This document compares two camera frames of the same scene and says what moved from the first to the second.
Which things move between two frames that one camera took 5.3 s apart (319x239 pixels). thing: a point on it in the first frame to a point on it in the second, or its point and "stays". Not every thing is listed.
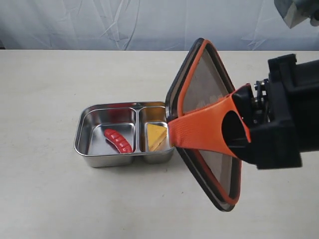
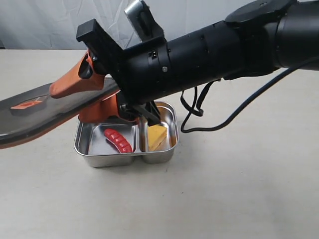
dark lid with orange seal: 200,79 to 31,114
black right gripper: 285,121 to 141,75
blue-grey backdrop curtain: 150,25 stays
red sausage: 122,144 stays
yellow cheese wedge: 156,135 stays
